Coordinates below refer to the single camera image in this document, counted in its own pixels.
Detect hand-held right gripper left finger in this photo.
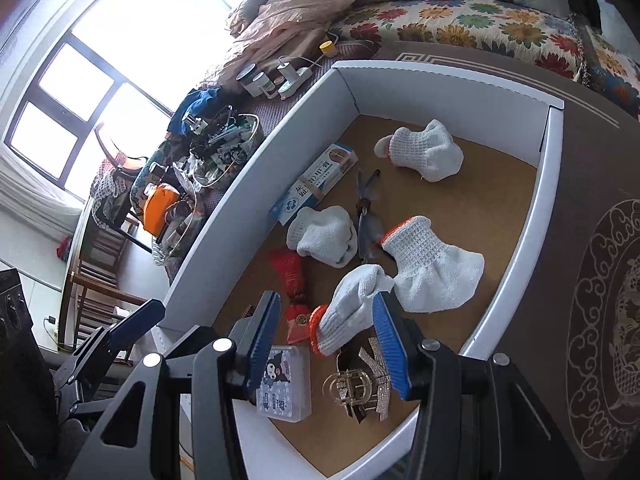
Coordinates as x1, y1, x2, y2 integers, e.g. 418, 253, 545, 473
67, 290, 283, 480

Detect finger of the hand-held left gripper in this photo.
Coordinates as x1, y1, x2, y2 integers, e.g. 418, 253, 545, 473
52, 345, 146, 411
65, 299, 167, 361

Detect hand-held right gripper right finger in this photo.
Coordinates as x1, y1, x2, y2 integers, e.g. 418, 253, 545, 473
371, 291, 583, 480

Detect rhinestone bow hair clip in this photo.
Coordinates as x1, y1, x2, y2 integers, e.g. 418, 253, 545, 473
350, 337, 401, 423

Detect clear cartoon print case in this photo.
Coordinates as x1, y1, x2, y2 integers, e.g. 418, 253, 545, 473
255, 344, 312, 422

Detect white knit glove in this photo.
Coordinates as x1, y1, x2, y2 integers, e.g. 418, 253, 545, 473
374, 119, 465, 183
380, 216, 486, 313
286, 205, 358, 268
308, 264, 396, 358

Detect gold hair claw clip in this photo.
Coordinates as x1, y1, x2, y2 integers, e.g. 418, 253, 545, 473
322, 367, 381, 418

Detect red sachet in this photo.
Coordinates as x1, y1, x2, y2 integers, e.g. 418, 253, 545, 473
267, 247, 313, 343

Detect dark framed glasses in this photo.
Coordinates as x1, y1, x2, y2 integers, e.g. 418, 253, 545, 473
355, 169, 388, 263

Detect blue white toothpaste box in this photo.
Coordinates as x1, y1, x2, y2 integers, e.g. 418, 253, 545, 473
270, 142, 358, 227

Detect white cardboard box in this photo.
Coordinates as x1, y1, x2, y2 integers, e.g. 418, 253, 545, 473
156, 59, 566, 480

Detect orange container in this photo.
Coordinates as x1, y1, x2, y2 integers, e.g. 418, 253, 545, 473
142, 183, 183, 236

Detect black box device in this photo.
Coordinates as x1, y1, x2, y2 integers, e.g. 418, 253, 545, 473
0, 269, 36, 351

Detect glass bowl of clutter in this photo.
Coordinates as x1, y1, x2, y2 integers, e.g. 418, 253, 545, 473
187, 107, 263, 191

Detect blue cloth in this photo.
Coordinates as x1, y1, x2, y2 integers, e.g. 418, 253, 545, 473
167, 87, 223, 133

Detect large window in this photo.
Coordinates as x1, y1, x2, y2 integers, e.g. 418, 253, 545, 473
0, 0, 271, 201

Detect white power strip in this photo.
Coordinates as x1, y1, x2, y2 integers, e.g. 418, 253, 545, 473
277, 57, 316, 101

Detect pink quilt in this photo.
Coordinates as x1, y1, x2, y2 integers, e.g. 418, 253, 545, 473
200, 0, 368, 91

